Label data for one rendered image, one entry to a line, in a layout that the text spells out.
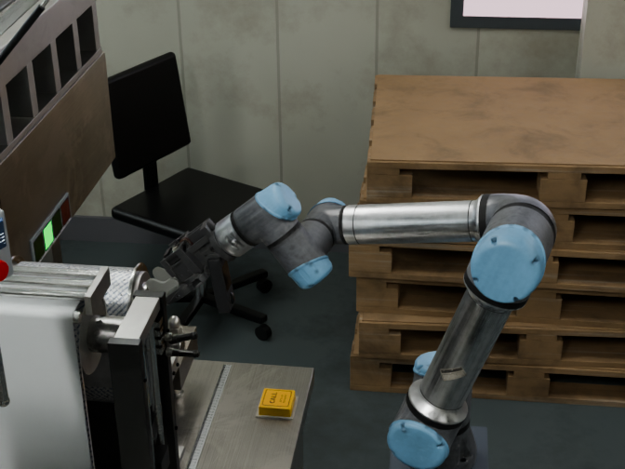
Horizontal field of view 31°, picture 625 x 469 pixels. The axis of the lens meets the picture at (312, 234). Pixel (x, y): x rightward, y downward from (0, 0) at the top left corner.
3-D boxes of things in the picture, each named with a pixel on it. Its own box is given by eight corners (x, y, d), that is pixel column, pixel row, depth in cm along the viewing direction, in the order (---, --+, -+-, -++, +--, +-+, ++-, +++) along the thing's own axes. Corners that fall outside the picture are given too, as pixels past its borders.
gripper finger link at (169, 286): (132, 288, 213) (167, 262, 210) (152, 310, 215) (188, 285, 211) (128, 296, 210) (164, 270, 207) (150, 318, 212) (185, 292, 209)
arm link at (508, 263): (451, 441, 220) (567, 220, 190) (432, 489, 207) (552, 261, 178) (396, 413, 222) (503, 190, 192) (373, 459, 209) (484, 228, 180)
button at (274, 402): (290, 418, 241) (290, 408, 240) (259, 415, 242) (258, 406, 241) (295, 398, 247) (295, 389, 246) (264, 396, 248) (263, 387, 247)
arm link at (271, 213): (299, 223, 197) (270, 186, 196) (254, 256, 202) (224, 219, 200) (310, 208, 204) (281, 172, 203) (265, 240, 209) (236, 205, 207)
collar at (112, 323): (123, 362, 189) (119, 329, 186) (88, 359, 190) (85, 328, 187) (133, 341, 195) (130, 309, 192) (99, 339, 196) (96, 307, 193)
